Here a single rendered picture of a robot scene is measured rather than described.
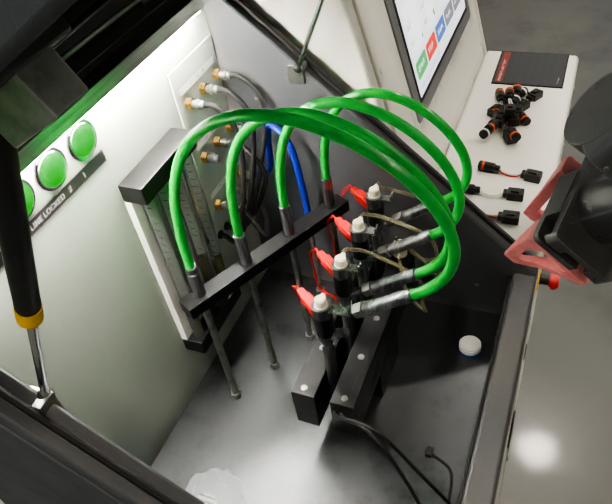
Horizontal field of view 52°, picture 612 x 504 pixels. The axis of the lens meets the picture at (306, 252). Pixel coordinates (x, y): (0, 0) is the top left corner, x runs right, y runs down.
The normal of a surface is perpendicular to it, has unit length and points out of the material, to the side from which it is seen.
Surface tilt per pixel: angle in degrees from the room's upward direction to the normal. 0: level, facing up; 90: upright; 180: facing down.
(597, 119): 51
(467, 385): 0
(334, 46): 90
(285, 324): 0
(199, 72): 90
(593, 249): 46
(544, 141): 0
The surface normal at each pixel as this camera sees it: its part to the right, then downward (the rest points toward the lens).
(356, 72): -0.37, 0.68
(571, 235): 0.39, -0.18
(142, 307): 0.92, 0.17
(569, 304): -0.13, -0.72
